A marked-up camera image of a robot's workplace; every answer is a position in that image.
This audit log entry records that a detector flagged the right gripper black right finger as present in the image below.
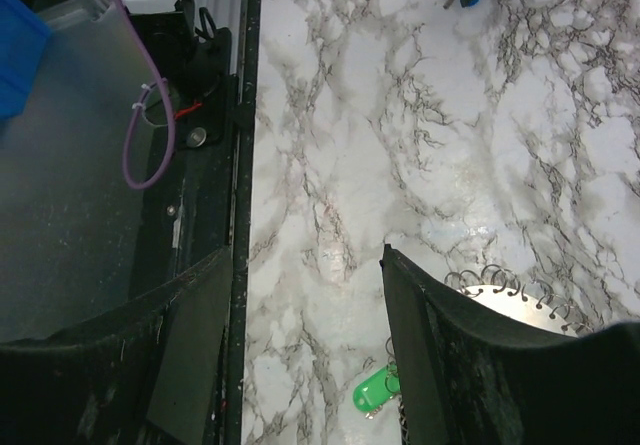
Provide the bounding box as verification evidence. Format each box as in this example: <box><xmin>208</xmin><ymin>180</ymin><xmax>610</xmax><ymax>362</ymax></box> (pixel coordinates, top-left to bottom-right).
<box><xmin>381</xmin><ymin>246</ymin><xmax>639</xmax><ymax>444</ymax></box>

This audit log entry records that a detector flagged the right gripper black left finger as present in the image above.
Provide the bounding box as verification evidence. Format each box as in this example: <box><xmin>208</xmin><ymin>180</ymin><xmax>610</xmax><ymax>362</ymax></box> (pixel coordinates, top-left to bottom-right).
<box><xmin>1</xmin><ymin>247</ymin><xmax>233</xmax><ymax>444</ymax></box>

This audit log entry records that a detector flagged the green key tag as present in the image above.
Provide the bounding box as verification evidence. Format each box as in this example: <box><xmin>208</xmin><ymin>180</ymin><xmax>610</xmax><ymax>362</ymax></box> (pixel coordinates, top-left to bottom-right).
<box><xmin>352</xmin><ymin>365</ymin><xmax>400</xmax><ymax>418</ymax></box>

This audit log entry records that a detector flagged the metal disc with key rings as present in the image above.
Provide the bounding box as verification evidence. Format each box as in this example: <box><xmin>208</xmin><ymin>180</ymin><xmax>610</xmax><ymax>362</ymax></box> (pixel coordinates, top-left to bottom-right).
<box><xmin>383</xmin><ymin>263</ymin><xmax>611</xmax><ymax>445</ymax></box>

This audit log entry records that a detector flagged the blue plastic bin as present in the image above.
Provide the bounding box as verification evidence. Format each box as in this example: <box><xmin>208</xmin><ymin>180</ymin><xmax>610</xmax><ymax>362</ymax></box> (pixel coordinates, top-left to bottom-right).
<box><xmin>0</xmin><ymin>0</ymin><xmax>51</xmax><ymax>120</ymax></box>

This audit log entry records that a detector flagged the black mounting base plate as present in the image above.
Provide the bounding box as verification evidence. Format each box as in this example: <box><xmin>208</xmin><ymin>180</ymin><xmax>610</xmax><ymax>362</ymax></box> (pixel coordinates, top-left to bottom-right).
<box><xmin>130</xmin><ymin>0</ymin><xmax>261</xmax><ymax>444</ymax></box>

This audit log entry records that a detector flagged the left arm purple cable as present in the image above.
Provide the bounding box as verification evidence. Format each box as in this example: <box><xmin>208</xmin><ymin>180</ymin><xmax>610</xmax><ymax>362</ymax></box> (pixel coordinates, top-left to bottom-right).
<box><xmin>102</xmin><ymin>0</ymin><xmax>177</xmax><ymax>190</ymax></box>

